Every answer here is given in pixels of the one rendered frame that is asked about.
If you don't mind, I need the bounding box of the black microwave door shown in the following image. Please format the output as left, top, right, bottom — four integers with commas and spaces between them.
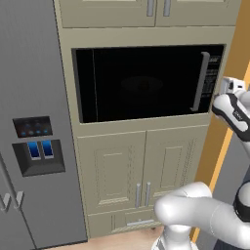
73, 47, 211, 124

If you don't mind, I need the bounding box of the silver cupboard door handle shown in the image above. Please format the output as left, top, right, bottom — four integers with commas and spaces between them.
135, 183, 142, 209
145, 181, 152, 207
162, 0, 172, 18
146, 0, 155, 18

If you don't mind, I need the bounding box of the beige tall cabinet unit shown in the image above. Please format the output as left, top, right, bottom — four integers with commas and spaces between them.
53, 0, 242, 239

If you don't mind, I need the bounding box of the grey microwave door handle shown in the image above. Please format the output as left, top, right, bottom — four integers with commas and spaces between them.
190, 51, 211, 113

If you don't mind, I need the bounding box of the silver drawer handle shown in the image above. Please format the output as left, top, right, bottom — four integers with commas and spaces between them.
126, 219, 156, 228

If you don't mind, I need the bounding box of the black microwave oven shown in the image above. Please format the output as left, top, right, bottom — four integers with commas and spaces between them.
71, 44, 227, 125

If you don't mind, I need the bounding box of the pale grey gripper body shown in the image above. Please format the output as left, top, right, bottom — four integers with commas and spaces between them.
222, 76, 231, 96

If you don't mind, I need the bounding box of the grey fridge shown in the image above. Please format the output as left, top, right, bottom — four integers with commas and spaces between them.
0, 0, 89, 250

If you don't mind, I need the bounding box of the grey fridge door handle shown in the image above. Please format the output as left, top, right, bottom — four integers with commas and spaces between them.
0, 191, 12, 213
13, 190, 25, 210

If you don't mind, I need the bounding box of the beige cupboard door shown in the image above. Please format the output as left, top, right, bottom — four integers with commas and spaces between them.
145, 125, 210, 207
77, 131, 147, 216
58, 0, 157, 28
155, 0, 238, 27

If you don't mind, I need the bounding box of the beige drawer front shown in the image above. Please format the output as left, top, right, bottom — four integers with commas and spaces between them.
87, 208, 164, 238

